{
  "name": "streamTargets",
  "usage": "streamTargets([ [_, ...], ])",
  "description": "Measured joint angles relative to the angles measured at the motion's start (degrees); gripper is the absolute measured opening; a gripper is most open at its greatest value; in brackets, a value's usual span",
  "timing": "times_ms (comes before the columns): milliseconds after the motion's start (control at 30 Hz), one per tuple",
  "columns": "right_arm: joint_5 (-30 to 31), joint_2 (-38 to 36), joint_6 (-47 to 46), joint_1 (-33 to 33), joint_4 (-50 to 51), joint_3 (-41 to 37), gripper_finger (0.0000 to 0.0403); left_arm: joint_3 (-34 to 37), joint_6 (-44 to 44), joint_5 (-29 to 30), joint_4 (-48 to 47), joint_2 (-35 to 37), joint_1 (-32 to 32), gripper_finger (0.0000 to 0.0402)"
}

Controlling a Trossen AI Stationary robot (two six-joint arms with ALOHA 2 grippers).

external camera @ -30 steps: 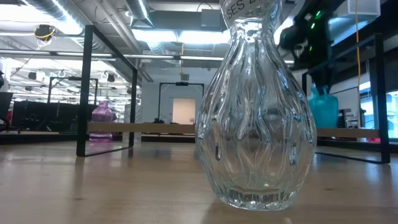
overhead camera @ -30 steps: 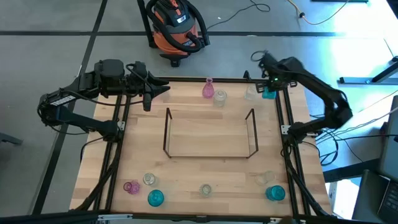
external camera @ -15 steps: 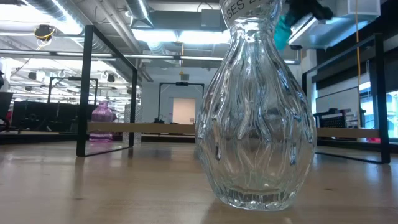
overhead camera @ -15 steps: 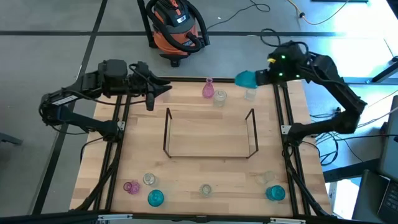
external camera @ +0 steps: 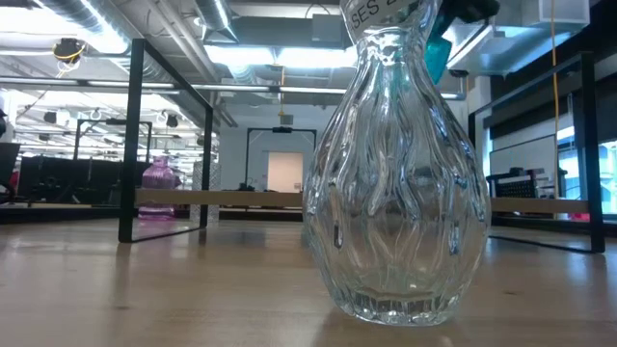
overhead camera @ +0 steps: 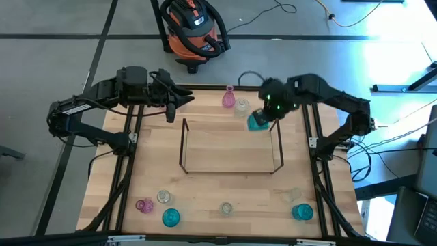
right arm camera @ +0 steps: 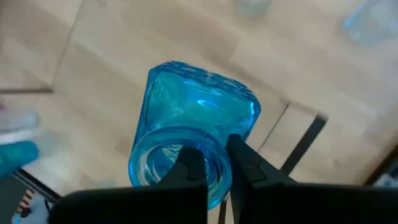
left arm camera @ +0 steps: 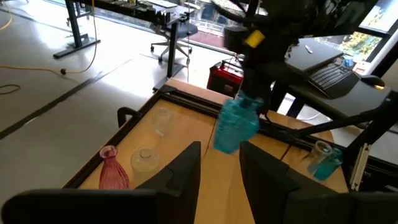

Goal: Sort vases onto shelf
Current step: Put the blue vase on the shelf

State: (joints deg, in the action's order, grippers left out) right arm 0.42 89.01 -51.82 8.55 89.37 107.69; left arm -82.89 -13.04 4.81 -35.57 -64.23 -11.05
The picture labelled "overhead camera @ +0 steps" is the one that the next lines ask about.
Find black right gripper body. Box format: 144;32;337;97
258;77;302;122

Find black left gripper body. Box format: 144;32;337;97
148;68;179;107

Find teal cut glass urn vase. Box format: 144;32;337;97
246;111;271;132

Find clear glass vase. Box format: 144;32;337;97
279;187;303;204
156;189;173;206
234;98;251;119
218;201;234;218

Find tall pink glass vase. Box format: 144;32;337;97
221;85;237;109

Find round teal glass vase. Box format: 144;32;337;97
161;208;181;228
291;203;314;221

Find round pink glass vase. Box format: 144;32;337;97
135;197;155;215

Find orange and black shop vacuum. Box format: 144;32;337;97
150;0;231;74

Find black desk foot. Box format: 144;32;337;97
371;61;437;94

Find silver bar clamp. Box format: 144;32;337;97
296;238;337;246
107;234;147;244

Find dark desk foot bar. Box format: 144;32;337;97
354;174;418;202

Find grey chair base leg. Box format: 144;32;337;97
0;145;27;161

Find black keypad device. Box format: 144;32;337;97
414;200;437;240

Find black aluminium table frame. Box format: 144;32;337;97
81;83;365;239

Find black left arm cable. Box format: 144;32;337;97
80;97;168;118

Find thin black floor cable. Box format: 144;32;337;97
225;0;298;34

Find black base power cable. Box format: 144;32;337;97
87;149;117;180

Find orange extension cable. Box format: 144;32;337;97
314;0;385;29

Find white floor cable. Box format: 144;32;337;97
348;115;437;153

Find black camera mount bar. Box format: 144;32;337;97
0;230;437;246

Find black looped floor cable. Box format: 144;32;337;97
348;136;437;184

